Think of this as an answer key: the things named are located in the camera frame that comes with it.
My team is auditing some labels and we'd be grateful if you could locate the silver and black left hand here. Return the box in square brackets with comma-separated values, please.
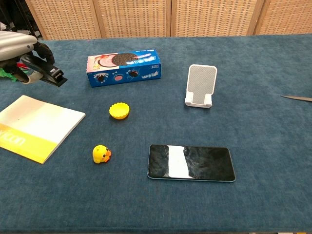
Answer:
[0, 31, 56, 85]

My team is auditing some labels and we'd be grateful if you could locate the black stapler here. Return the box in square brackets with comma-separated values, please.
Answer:
[21, 55, 68, 88]

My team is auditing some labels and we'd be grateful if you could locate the white and yellow notebook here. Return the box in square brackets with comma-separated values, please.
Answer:
[0, 95, 86, 165]

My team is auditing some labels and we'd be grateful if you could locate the black tripod stand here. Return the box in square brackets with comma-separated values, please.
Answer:
[14, 0, 43, 41]

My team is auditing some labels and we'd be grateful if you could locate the woven wooden screen panel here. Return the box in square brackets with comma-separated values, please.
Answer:
[93, 0, 172, 39]
[25, 0, 102, 40]
[170, 0, 265, 38]
[253, 0, 312, 36]

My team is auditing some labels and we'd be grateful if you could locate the yellow scalloped cap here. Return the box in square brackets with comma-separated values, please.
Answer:
[109, 102, 130, 120]

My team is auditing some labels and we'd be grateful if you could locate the blue cookie box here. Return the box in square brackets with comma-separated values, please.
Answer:
[87, 49, 163, 88]

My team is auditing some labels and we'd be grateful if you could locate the yellow duck toy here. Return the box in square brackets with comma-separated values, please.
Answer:
[92, 145, 113, 164]

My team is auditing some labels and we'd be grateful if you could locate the white phone stand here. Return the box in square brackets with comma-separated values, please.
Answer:
[184, 64, 218, 109]

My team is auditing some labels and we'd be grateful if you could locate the blue table cloth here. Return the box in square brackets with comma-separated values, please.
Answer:
[0, 34, 312, 234]

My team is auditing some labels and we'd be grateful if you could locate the black smartphone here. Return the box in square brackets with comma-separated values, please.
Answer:
[147, 144, 236, 183]

